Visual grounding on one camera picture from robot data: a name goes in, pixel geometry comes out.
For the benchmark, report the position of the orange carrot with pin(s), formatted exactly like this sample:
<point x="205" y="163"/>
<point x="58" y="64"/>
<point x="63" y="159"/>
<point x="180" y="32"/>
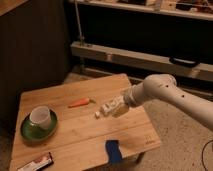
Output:
<point x="81" y="102"/>

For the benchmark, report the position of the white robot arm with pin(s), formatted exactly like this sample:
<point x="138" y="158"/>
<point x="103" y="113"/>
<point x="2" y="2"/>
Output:
<point x="163" y="87"/>

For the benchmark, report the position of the black handle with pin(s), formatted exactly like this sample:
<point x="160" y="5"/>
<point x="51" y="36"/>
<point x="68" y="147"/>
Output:
<point x="189" y="64"/>

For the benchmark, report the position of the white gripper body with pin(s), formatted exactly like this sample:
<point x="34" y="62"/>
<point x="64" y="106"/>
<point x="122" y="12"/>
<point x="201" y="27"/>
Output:
<point x="128" y="98"/>

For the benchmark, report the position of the blue tape piece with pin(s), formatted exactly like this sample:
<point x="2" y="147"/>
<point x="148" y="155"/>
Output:
<point x="113" y="152"/>

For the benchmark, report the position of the white cup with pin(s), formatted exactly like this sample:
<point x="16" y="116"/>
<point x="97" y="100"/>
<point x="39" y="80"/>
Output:
<point x="41" y="117"/>

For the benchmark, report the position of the metal shelf rack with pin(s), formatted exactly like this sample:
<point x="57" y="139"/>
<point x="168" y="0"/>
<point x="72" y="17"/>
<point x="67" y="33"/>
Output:
<point x="142" y="39"/>

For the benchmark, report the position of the green plate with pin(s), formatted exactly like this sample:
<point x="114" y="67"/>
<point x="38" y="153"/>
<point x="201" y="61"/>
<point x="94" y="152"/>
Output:
<point x="32" y="133"/>

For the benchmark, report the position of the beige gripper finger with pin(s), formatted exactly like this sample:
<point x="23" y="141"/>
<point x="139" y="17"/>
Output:
<point x="120" y="111"/>
<point x="116" y="101"/>

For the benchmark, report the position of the red and white box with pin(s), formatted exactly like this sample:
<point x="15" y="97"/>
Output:
<point x="38" y="164"/>

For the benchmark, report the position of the wooden table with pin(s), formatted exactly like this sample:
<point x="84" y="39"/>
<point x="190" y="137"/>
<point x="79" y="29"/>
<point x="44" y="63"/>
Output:
<point x="79" y="141"/>

